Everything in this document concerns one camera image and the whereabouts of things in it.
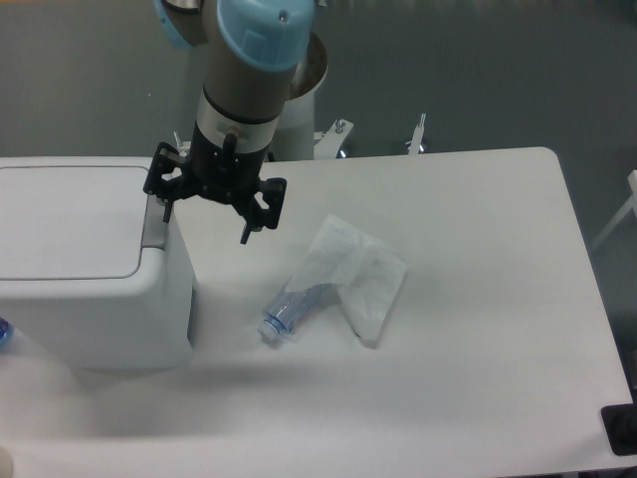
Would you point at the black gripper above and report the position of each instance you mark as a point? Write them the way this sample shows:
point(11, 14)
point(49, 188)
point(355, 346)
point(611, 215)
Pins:
point(220, 173)

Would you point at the white trash can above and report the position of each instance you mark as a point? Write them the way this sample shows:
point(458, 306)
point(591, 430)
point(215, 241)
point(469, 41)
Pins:
point(144, 321)

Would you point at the white trash can lid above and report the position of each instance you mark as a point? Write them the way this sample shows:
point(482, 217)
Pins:
point(71, 222)

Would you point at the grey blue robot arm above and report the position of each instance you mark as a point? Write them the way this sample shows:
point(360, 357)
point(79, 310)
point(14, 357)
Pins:
point(254, 51)

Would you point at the crushed clear plastic bottle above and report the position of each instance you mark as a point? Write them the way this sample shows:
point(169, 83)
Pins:
point(288, 310)

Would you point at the white plastic bag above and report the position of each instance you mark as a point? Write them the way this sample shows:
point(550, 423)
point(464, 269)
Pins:
point(365, 273)

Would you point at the blue capped bottle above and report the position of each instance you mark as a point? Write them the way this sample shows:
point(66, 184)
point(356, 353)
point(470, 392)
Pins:
point(6, 333)

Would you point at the black device at edge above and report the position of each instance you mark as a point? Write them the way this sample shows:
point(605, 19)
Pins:
point(620, 425)

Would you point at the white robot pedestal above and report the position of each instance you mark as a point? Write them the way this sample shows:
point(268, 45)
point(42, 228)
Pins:
point(303, 124)

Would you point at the white foot bracket with bolt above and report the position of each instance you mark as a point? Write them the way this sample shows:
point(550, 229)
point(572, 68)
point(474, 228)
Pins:
point(417, 144)

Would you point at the white frame at right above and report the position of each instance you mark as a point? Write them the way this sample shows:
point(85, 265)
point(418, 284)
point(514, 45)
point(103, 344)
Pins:
point(626, 209)

